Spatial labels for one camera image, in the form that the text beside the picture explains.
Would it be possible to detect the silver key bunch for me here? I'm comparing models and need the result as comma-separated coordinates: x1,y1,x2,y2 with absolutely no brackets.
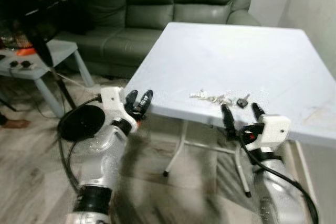
190,90,235,107

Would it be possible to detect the white folding table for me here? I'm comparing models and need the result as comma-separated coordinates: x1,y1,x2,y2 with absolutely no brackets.
122,22,336,204

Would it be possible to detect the black standing fan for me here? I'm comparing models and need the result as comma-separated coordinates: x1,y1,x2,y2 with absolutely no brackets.
0,0,107,142

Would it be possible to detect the small grey side table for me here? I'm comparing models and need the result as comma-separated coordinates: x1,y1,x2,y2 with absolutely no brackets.
0,39,96,119

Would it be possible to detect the green leather sofa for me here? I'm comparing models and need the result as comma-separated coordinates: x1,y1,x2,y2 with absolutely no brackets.
52,0,261,79

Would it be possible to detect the small black object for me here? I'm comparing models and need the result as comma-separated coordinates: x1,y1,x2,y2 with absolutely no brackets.
9,60,34,72

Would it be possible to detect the small orange object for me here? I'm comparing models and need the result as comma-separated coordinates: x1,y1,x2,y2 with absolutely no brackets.
15,47,38,57

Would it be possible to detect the person's foot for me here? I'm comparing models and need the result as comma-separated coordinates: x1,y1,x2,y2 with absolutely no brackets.
0,114,30,130

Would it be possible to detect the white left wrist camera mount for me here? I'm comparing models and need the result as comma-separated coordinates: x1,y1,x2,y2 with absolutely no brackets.
100,86,139,130

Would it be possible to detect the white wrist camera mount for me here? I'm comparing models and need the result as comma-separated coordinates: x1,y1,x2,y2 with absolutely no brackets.
256,114,292,152
100,86,139,130

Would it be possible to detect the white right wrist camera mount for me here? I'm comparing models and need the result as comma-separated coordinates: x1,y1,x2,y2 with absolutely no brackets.
256,114,292,152

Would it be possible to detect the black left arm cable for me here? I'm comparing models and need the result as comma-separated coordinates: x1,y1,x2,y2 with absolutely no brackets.
56,95,101,193

